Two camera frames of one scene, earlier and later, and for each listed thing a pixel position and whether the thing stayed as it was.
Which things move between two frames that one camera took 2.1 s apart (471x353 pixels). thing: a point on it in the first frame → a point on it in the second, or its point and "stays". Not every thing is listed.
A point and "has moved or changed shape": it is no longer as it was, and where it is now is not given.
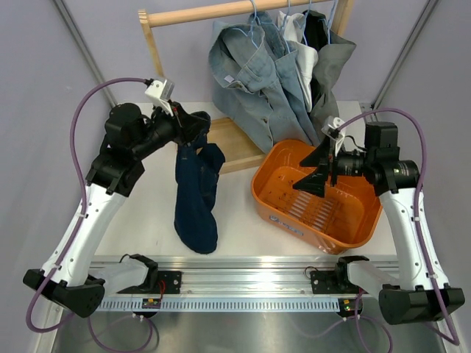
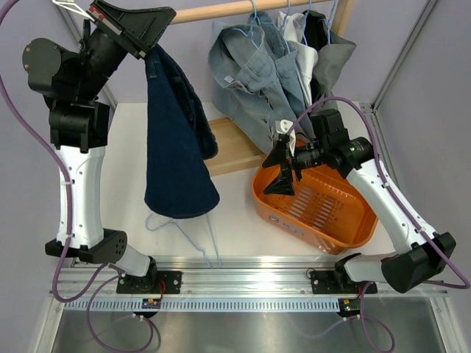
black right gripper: (322, 158) → (282, 184)
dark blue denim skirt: (196, 179) has moved or changed shape
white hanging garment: (305, 54) stays
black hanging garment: (315, 29) stays
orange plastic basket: (335, 223) stays
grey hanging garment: (331, 54) stays
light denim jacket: (246, 90) stays
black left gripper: (186, 126) → (138, 29)
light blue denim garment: (287, 65) stays
